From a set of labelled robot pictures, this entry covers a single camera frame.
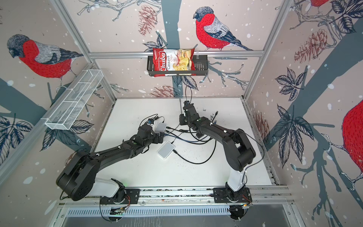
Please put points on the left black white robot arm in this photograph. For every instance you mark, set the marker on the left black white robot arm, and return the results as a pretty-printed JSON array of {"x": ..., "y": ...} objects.
[{"x": 78, "y": 177}]

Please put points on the white network switch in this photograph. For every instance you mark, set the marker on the white network switch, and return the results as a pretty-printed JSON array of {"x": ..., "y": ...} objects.
[
  {"x": 160, "y": 127},
  {"x": 166, "y": 149}
]

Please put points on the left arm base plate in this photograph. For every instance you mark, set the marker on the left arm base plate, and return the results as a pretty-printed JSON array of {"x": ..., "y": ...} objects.
[{"x": 124, "y": 197}]

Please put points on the black wall basket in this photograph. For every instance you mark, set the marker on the black wall basket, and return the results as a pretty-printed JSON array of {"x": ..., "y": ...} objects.
[{"x": 200, "y": 63}]

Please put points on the white wire mesh shelf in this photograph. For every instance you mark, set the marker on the white wire mesh shelf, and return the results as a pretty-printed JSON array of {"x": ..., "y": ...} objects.
[{"x": 76, "y": 98}]

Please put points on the red cassava chips bag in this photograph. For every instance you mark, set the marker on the red cassava chips bag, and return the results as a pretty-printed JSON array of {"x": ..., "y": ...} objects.
[{"x": 167, "y": 60}]

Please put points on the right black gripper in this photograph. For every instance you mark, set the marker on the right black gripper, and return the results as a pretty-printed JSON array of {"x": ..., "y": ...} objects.
[{"x": 181, "y": 118}]

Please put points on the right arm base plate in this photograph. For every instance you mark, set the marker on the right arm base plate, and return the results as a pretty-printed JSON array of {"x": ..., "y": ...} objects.
[{"x": 227, "y": 195}]

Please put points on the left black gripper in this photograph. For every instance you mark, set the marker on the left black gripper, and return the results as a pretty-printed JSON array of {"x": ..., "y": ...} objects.
[{"x": 157, "y": 140}]

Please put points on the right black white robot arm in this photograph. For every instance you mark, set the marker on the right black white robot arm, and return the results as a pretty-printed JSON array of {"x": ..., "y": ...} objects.
[{"x": 237, "y": 148}]

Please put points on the aluminium mounting rail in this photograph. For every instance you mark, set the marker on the aluminium mounting rail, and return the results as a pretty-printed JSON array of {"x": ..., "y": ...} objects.
[{"x": 198, "y": 195}]

